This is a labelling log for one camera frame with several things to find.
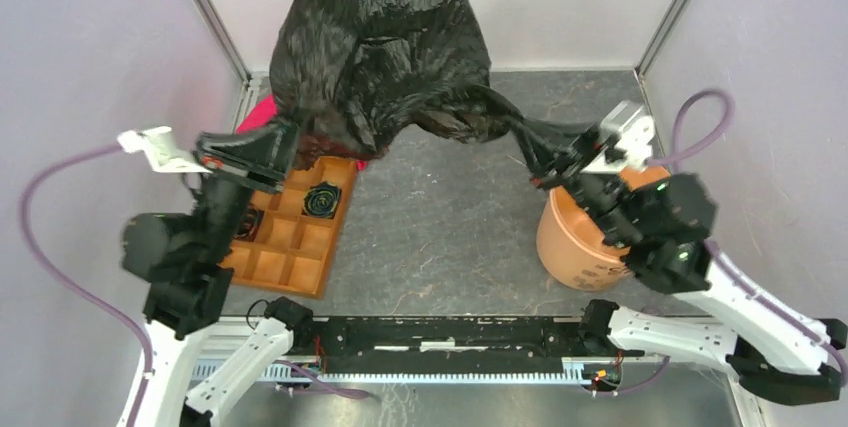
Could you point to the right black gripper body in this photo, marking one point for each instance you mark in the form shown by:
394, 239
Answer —
595, 191

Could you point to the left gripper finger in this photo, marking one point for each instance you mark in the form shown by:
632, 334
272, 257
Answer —
264, 180
271, 146

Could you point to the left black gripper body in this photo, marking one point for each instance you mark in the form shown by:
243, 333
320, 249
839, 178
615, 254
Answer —
228, 199

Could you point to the orange trash bin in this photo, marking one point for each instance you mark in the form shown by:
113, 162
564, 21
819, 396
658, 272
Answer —
570, 247

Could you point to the black trash bag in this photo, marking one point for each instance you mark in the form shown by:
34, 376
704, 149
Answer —
355, 73

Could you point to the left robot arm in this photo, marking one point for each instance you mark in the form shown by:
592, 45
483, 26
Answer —
180, 256

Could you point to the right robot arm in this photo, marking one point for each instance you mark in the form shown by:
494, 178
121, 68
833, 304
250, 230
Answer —
663, 232

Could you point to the black bag roll left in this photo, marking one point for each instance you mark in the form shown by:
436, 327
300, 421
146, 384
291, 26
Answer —
250, 224

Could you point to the black bag roll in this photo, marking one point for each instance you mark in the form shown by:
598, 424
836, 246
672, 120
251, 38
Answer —
250, 224
322, 201

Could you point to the red cloth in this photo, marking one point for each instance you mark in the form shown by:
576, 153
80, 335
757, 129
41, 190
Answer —
258, 116

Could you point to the black bag roll right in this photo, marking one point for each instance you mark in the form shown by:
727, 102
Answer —
322, 201

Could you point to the orange compartment tray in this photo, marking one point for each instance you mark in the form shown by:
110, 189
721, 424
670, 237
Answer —
293, 253

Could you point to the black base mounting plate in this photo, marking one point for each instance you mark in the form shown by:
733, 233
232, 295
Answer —
446, 345

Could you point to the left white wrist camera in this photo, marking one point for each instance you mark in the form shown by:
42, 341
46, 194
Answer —
160, 150

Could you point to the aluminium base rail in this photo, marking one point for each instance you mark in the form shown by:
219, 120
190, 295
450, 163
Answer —
573, 372

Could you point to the left aluminium corner post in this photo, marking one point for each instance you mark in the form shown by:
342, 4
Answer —
215, 23

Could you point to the aluminium corner post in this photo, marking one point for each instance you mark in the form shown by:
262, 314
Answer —
215, 23
667, 23

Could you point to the right aluminium corner post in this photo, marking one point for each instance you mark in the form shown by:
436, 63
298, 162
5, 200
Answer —
667, 23

